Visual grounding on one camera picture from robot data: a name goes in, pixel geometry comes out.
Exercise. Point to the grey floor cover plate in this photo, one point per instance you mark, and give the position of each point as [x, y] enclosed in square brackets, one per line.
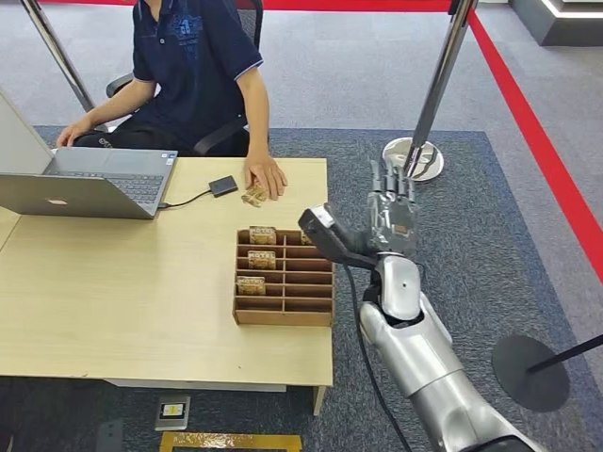
[109, 437]

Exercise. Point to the person's right forearm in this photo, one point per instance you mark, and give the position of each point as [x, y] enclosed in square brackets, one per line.
[118, 103]

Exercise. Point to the wooden desk leg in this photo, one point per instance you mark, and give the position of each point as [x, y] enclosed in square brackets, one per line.
[319, 400]

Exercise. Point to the brown hotel card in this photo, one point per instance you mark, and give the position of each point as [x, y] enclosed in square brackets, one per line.
[250, 199]
[262, 236]
[261, 260]
[259, 191]
[250, 286]

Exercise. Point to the yellow floor tape frame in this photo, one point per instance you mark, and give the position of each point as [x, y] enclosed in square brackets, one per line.
[226, 442]

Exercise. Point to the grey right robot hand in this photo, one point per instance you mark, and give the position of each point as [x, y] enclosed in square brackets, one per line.
[393, 218]

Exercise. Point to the metal floor socket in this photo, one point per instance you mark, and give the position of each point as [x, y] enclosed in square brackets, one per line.
[172, 413]

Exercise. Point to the silver laptop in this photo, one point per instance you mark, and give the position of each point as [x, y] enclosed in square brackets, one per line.
[94, 187]

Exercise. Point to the person's left hand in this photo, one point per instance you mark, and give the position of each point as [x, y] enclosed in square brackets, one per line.
[265, 173]

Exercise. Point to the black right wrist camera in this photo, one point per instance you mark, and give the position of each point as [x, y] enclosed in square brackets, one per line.
[325, 234]

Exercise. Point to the red barrier belt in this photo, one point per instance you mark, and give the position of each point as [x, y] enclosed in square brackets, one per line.
[353, 5]
[542, 150]

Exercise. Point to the black external drive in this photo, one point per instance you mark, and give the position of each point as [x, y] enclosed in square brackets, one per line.
[223, 186]

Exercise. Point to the dark grey floor rug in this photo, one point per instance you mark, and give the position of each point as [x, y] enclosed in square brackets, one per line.
[447, 199]

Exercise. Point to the dark platform with light strip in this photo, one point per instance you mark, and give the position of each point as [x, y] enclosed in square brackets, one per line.
[555, 22]

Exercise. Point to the black stanchion with round base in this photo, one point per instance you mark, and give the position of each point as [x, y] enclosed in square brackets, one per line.
[527, 374]

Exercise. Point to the person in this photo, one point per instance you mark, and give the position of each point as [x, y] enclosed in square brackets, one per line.
[198, 62]

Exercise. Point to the person's right hand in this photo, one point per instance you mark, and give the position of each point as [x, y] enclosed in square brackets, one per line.
[73, 131]

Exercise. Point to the chrome stanchion post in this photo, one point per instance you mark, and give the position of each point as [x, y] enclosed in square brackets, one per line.
[56, 53]
[438, 81]

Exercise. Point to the black office chair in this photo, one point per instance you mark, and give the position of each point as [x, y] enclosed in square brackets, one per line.
[221, 134]

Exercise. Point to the person's left forearm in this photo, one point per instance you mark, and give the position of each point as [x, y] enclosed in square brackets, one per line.
[258, 125]

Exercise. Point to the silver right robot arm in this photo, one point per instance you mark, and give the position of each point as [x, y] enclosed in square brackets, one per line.
[424, 368]

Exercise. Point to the wooden card organizer box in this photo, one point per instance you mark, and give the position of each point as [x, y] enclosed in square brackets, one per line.
[301, 293]

